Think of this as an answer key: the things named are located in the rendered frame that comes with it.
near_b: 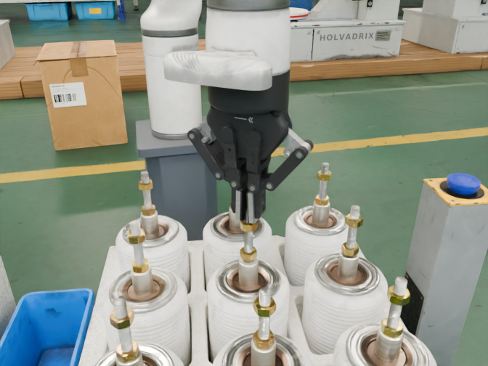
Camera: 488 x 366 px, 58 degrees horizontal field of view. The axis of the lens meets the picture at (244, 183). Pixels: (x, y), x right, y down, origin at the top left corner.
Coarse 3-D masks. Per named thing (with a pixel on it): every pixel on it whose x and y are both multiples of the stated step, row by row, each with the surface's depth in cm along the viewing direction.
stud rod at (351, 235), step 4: (352, 208) 48; (356, 208) 48; (352, 212) 48; (356, 212) 48; (352, 216) 48; (356, 216) 48; (352, 228) 49; (356, 228) 49; (348, 232) 50; (352, 232) 49; (356, 232) 49; (348, 236) 50; (352, 236) 49; (356, 236) 50; (348, 240) 50; (352, 240) 50; (348, 244) 50; (352, 244) 50
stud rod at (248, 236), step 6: (246, 210) 47; (246, 216) 47; (246, 222) 47; (246, 234) 48; (252, 234) 48; (246, 240) 48; (252, 240) 48; (246, 246) 49; (252, 246) 49; (246, 252) 49
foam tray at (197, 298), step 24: (192, 264) 65; (192, 288) 61; (96, 312) 57; (192, 312) 57; (288, 312) 57; (384, 312) 57; (96, 336) 53; (192, 336) 53; (288, 336) 55; (96, 360) 50; (192, 360) 50; (312, 360) 50
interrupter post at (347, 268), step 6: (342, 252) 51; (342, 258) 51; (348, 258) 50; (354, 258) 50; (342, 264) 51; (348, 264) 50; (354, 264) 51; (342, 270) 51; (348, 270) 51; (354, 270) 51; (342, 276) 52; (348, 276) 51; (354, 276) 52
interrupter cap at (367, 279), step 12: (324, 264) 54; (336, 264) 54; (360, 264) 54; (372, 264) 53; (324, 276) 52; (336, 276) 52; (360, 276) 52; (372, 276) 52; (336, 288) 50; (348, 288) 50; (360, 288) 50; (372, 288) 50
